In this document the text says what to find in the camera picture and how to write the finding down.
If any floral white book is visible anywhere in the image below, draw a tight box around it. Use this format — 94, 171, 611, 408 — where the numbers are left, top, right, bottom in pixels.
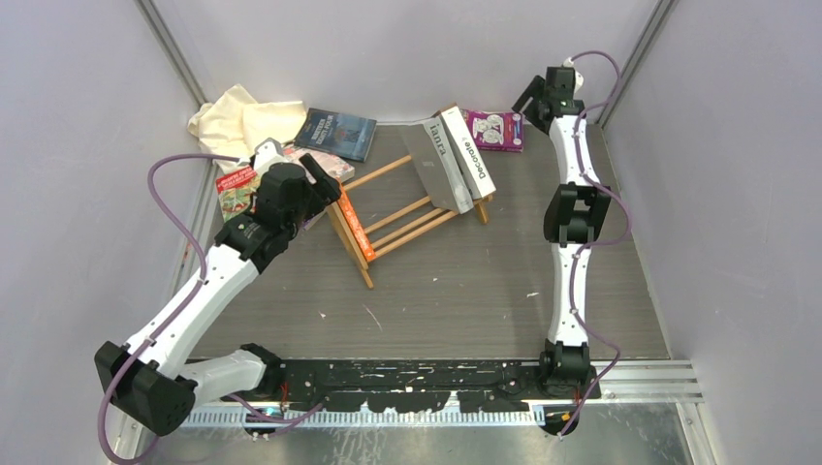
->
283, 144, 355, 183

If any orange treehouse book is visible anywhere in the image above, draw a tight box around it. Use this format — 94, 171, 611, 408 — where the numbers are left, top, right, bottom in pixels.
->
337, 188, 376, 263

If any wooden book rack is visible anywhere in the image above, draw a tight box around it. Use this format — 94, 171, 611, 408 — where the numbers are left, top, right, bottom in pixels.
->
326, 155, 458, 290

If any purple cartoon book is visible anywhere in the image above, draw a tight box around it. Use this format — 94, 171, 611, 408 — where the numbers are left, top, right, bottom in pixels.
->
461, 109, 524, 153

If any white Decorate book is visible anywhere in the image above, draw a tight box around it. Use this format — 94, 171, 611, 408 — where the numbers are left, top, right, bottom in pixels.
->
435, 104, 496, 200

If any grey ianra book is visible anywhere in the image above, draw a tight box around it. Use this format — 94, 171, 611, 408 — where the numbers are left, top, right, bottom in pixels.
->
399, 116, 474, 214

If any purple yellow treehouse book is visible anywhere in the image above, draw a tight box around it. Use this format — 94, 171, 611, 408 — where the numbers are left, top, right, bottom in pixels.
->
299, 212, 325, 233

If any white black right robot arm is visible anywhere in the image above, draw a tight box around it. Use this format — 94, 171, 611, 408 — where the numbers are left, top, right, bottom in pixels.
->
513, 64, 611, 398

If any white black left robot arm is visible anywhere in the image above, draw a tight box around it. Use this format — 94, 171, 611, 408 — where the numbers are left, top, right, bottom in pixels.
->
94, 154, 341, 437

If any red treehouse book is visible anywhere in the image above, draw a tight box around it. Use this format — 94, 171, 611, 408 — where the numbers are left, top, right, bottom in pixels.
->
215, 166, 260, 222

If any dark blue book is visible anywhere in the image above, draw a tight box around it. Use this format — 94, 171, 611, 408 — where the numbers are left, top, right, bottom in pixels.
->
293, 108, 377, 162

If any cream cloth bag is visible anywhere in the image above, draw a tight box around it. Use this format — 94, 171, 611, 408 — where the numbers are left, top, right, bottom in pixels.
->
187, 84, 307, 158

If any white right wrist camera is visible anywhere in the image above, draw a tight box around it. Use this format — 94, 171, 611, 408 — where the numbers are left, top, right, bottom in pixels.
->
562, 57, 585, 93

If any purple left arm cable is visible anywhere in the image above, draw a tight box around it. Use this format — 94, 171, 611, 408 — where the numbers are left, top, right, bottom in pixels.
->
96, 153, 326, 463

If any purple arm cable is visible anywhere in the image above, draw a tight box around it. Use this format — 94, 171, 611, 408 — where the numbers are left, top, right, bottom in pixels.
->
96, 153, 326, 463
555, 49, 636, 440

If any black mounting base plate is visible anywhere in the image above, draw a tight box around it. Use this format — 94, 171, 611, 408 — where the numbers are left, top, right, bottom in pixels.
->
238, 355, 602, 435

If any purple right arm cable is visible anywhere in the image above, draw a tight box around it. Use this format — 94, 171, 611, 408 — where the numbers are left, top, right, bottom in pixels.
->
555, 49, 636, 440

